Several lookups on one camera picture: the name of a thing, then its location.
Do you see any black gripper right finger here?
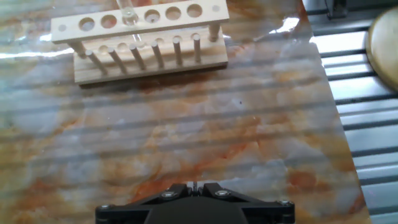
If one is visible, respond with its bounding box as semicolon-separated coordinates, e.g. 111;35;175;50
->
198;182;295;224

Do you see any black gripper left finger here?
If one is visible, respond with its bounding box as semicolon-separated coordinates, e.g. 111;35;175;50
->
95;183;196;224

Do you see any wooden test tube rack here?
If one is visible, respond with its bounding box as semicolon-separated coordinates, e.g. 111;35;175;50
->
50;0;230;86

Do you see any clear glass test tube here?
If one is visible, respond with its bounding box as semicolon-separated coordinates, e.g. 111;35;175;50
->
116;0;146;47

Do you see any orange marble pattern mat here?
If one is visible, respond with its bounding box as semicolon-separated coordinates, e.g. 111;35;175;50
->
0;0;373;224

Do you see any wooden stand with round base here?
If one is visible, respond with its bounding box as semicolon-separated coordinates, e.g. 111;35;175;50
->
366;6;398;93

